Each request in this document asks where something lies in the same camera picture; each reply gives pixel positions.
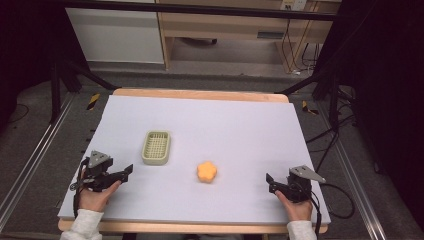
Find light wooden desk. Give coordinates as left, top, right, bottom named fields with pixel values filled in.
left=155, top=0, right=338, bottom=74

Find black horizontal frame bar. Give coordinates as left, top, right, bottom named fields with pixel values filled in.
left=62, top=0, right=338, bottom=22

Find black cables under desk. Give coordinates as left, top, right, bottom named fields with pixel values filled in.
left=280, top=18, right=323, bottom=76

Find black metal stand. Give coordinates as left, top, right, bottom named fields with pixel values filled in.
left=49, top=49, right=121, bottom=125
left=274, top=63, right=358, bottom=132

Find wooden table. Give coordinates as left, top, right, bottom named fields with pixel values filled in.
left=57, top=87, right=330, bottom=235

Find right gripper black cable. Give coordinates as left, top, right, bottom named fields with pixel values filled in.
left=309, top=182, right=356, bottom=238

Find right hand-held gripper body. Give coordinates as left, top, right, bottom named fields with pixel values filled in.
left=282, top=165, right=327, bottom=204

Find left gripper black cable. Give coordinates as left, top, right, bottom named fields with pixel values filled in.
left=69, top=157, right=91, bottom=218

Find black floor cables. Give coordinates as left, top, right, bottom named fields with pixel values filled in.
left=304, top=93, right=359, bottom=174

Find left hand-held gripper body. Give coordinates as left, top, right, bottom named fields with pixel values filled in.
left=70, top=150, right=124, bottom=193

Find orange flower-shaped soap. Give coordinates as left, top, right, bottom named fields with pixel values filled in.
left=195, top=160, right=219, bottom=184

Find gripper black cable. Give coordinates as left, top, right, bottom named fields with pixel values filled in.
left=309, top=182, right=356, bottom=238
left=69, top=157, right=91, bottom=218

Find metal floor rail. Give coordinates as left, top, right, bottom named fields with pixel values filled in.
left=0, top=94, right=77, bottom=232
left=318, top=99, right=388, bottom=240

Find white cabinet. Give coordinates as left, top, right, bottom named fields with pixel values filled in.
left=65, top=0, right=165, bottom=65

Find person's right hand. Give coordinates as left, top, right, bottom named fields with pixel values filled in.
left=274, top=190, right=314, bottom=223

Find white foam board mat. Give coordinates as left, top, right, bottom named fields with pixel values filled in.
left=57, top=94, right=332, bottom=225

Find green slotted soap dish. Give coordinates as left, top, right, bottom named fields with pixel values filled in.
left=141, top=130, right=172, bottom=167

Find person's left hand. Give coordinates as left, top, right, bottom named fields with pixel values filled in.
left=78, top=179, right=123, bottom=214

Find black yellow striped floor tape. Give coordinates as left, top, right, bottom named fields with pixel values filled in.
left=301, top=100, right=320, bottom=117
left=86, top=92, right=101, bottom=111

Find white power strip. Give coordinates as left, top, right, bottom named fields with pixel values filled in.
left=280, top=0, right=308, bottom=12

